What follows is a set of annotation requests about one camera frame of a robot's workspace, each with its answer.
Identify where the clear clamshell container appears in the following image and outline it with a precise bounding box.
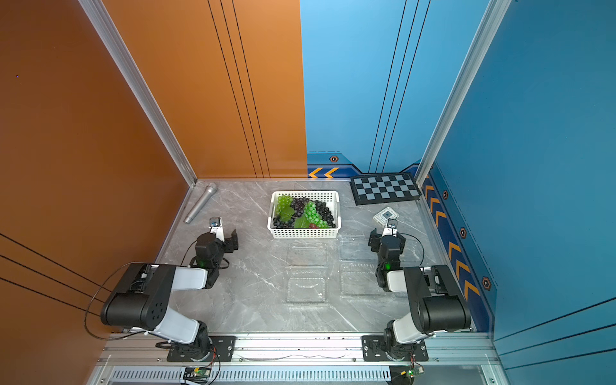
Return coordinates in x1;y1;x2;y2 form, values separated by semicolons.
339;238;382;297
286;241;328;306

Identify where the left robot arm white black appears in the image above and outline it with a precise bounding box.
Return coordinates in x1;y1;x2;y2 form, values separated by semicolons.
100;228;239;362

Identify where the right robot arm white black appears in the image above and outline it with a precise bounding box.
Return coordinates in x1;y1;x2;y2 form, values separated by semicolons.
367;228;472;360

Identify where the small black grape bunch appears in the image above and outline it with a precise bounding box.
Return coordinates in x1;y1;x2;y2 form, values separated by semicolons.
272;216;295;229

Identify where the black grey chessboard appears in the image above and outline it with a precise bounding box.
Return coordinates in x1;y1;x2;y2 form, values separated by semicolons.
350;173;421;205

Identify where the silver microphone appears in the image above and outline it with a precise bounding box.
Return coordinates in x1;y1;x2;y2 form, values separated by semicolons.
184;183;218;224

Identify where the green grape leaf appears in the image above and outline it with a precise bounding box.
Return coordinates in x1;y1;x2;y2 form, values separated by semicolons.
278;206;295;222
294;216;311;229

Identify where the white perforated plastic basket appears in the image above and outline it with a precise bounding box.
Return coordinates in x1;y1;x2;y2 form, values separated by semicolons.
267;190;342;239

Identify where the small green grape bunch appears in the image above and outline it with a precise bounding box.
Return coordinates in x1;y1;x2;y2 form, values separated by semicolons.
274;194;293;216

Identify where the dark purple grape bunch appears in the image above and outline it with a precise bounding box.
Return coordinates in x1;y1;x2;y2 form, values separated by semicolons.
290;197;311;218

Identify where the left green circuit board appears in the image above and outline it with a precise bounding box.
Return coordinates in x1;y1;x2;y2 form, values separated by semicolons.
181;367;212;384

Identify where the green circuit board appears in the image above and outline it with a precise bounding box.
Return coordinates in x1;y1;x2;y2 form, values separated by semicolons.
399;364;424;379
181;367;212;384

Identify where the right green circuit board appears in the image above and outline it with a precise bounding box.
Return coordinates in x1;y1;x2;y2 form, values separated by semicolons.
399;364;424;379

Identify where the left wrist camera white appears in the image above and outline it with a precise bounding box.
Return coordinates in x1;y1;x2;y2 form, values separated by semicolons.
210;218;225;242

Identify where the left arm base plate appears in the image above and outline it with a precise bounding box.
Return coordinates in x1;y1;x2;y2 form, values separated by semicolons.
167;335;237;363

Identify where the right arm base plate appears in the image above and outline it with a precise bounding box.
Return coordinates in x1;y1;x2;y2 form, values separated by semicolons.
361;335;429;363

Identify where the aluminium rail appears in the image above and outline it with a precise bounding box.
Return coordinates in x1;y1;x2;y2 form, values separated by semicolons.
95;332;501;367

